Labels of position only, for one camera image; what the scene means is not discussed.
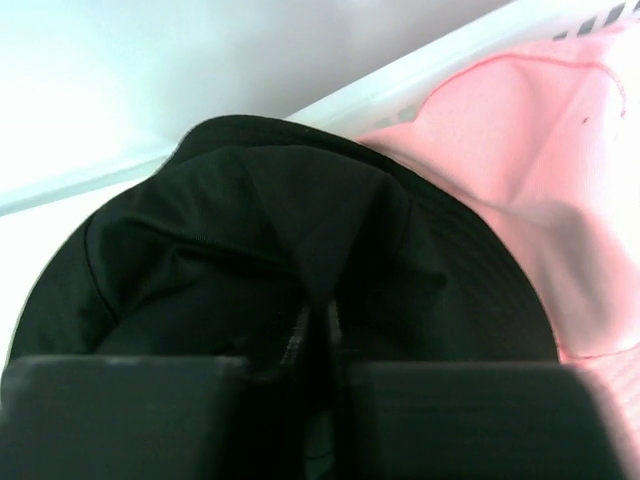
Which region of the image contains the pink bucket hat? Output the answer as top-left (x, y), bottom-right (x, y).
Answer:
top-left (361, 22), bottom-right (639, 478)

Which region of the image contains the white plastic basket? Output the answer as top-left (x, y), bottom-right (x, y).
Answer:
top-left (0, 0), bottom-right (640, 216)

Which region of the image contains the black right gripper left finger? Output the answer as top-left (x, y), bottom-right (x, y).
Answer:
top-left (0, 304), bottom-right (314, 480)

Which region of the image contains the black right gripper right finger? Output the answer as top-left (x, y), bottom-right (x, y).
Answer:
top-left (325, 306), bottom-right (630, 479)

